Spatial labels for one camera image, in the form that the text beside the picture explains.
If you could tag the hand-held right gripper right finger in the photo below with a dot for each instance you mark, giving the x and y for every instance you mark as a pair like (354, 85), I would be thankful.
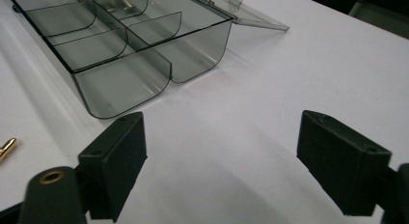
(344, 162)

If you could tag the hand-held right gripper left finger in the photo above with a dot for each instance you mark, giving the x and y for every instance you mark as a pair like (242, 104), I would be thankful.
(112, 166)

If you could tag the clear plastic compartment box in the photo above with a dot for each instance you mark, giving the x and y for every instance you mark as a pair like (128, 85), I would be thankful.
(128, 79)

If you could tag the small gold metal fitting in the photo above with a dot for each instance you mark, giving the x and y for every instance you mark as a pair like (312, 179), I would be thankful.
(7, 148)

